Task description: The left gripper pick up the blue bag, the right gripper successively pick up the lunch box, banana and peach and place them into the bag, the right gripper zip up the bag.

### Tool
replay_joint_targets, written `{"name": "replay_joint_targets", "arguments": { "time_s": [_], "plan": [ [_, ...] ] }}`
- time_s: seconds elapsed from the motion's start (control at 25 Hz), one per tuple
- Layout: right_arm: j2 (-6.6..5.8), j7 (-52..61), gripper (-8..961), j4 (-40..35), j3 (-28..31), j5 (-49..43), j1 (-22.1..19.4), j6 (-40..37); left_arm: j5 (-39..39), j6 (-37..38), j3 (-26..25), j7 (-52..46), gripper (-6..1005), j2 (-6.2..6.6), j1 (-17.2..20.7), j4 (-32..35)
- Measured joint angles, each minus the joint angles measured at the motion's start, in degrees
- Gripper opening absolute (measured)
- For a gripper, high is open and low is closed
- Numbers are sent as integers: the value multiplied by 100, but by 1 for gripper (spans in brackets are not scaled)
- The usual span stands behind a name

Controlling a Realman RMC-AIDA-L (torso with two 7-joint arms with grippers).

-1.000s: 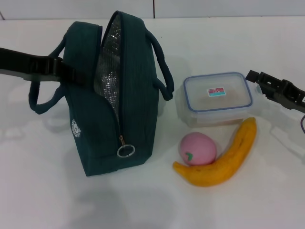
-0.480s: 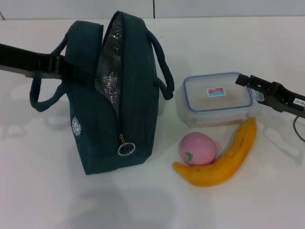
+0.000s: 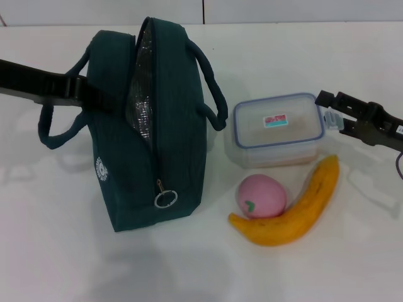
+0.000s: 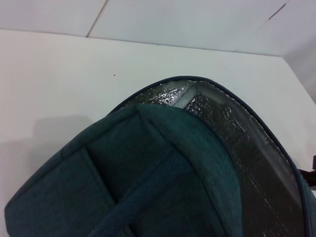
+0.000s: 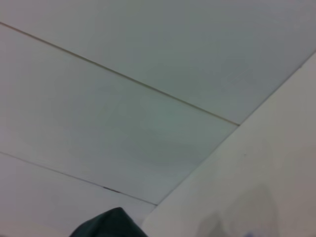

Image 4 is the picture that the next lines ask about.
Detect dark teal insulated lunch bag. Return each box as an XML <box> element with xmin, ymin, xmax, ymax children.
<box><xmin>3</xmin><ymin>75</ymin><xmax>316</xmax><ymax>237</ymax></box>

